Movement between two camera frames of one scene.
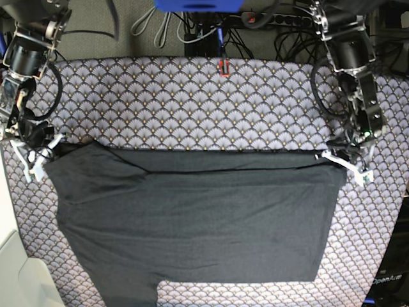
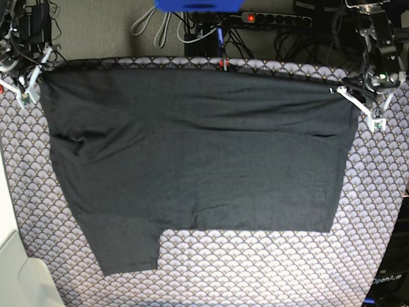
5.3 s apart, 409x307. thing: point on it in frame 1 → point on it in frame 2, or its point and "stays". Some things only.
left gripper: [35, 136] → [17, 64]
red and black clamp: [224, 68] stays
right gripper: [351, 146] → [374, 84]
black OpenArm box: [390, 287] stays
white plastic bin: [25, 281] stays
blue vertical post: [220, 40] stays
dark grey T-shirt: [137, 218] → [150, 150]
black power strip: [259, 19] stays
